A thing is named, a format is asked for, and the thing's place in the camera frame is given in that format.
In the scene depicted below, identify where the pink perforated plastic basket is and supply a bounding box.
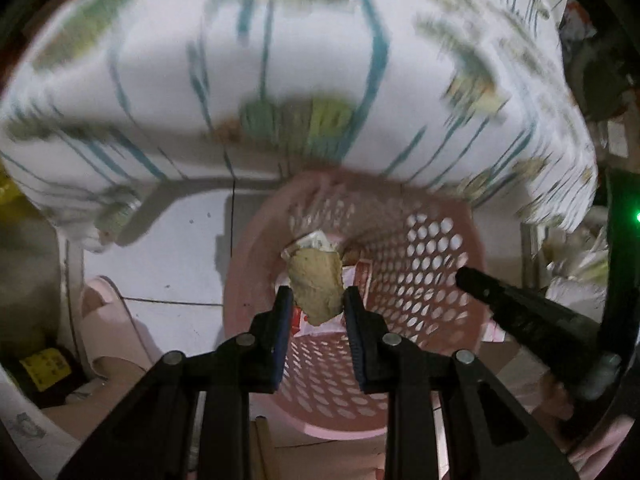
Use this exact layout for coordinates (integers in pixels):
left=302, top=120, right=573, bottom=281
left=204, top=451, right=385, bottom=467
left=222, top=170, right=493, bottom=438

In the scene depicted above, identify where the person's left foot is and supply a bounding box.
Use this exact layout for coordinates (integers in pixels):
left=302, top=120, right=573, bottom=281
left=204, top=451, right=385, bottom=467
left=65, top=275, right=171, bottom=411

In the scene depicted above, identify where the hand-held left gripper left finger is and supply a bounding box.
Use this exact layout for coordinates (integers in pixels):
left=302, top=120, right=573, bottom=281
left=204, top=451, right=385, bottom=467
left=57, top=285, right=296, bottom=480

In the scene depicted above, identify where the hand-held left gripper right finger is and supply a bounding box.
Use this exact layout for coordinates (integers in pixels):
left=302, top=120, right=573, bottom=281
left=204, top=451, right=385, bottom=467
left=341, top=285, right=581, bottom=480

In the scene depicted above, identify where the beige scrap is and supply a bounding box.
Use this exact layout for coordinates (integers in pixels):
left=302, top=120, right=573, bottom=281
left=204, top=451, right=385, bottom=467
left=287, top=249, right=346, bottom=326

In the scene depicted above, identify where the black item with yellow label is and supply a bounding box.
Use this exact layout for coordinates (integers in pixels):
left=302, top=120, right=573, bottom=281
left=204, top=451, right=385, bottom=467
left=20, top=345, right=76, bottom=396

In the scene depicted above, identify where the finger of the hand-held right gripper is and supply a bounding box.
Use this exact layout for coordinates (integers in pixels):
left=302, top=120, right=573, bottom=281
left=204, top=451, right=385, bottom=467
left=455, top=266, right=621, bottom=401

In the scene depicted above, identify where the white leaf-printed cloth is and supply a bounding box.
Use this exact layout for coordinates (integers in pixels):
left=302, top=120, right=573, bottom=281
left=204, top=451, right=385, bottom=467
left=0, top=0, right=598, bottom=253

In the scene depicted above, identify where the pile of food wrappers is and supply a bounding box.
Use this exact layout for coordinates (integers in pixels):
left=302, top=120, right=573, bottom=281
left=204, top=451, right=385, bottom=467
left=292, top=257, right=376, bottom=341

